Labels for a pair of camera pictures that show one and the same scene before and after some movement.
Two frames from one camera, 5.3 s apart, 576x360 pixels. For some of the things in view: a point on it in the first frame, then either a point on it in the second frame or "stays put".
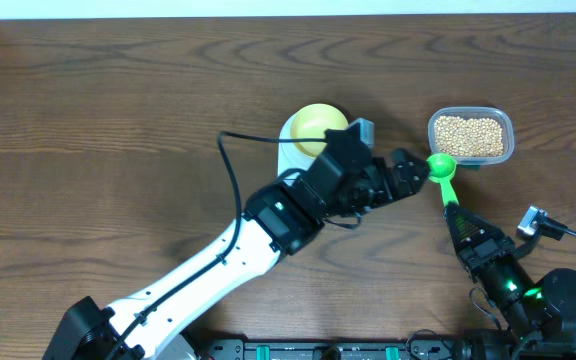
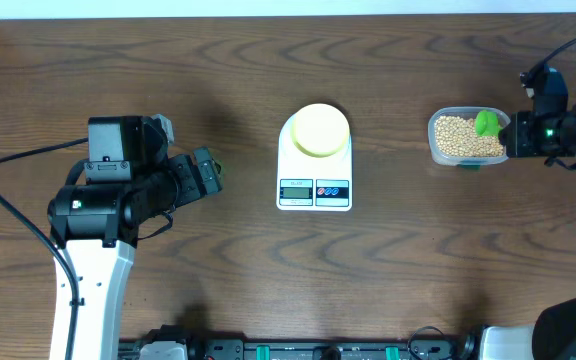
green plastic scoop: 441,167 -> 487,123
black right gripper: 486,246 -> 516,136
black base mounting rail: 393,349 stays put
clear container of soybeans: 473,135 stays put
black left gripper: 377,191 -> 191,187
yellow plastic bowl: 311,123 stays put
